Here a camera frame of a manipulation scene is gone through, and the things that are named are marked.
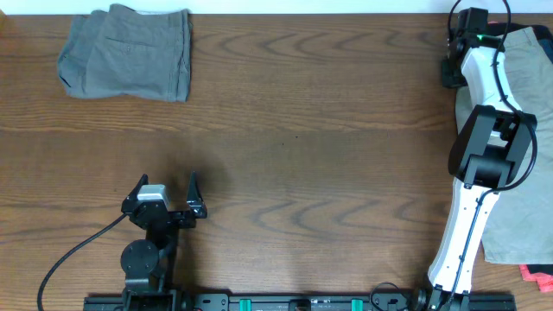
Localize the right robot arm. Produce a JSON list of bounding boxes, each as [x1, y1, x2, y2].
[[187, 7, 537, 311]]

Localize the folded grey shorts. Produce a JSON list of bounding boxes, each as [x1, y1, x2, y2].
[[57, 3, 192, 102]]

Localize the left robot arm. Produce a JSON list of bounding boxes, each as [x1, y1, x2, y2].
[[120, 175, 196, 311]]

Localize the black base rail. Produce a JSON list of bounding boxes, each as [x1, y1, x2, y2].
[[83, 291, 518, 311]]

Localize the black garment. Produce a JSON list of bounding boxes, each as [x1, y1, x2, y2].
[[485, 22, 553, 41]]

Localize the red cloth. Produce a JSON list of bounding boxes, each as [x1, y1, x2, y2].
[[519, 264, 553, 293]]

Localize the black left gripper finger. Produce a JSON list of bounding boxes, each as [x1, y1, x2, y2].
[[187, 171, 207, 218], [125, 174, 149, 201]]

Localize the light khaki shorts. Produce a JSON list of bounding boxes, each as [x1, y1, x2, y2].
[[454, 26, 553, 266]]

